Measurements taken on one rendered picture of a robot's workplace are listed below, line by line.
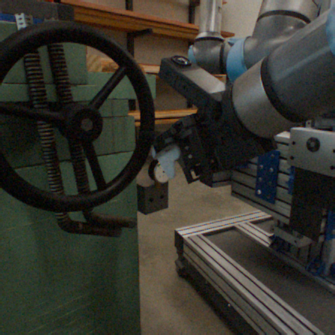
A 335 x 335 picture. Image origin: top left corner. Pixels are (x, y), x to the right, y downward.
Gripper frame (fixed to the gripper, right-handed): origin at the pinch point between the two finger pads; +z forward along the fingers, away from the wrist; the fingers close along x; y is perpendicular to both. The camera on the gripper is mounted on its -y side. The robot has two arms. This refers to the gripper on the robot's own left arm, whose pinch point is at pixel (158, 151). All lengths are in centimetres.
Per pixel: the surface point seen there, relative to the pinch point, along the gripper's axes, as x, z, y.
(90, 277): -7.0, 37.7, 19.3
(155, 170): 11.5, 20.4, 0.4
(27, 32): -15.8, -4.7, -18.4
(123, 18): 133, 162, -167
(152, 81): 17.3, 15.8, -21.1
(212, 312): 40, 61, 57
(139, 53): 181, 218, -167
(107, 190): -7.7, 7.6, 2.9
